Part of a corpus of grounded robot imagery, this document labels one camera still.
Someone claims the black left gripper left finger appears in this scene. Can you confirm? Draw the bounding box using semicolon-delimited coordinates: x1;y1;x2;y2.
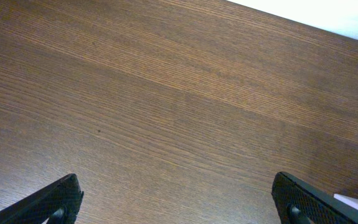
0;174;84;224

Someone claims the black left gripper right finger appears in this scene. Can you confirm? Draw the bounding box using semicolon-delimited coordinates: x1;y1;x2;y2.
271;172;358;224

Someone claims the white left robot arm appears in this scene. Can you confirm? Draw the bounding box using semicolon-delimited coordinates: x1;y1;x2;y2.
0;172;358;224

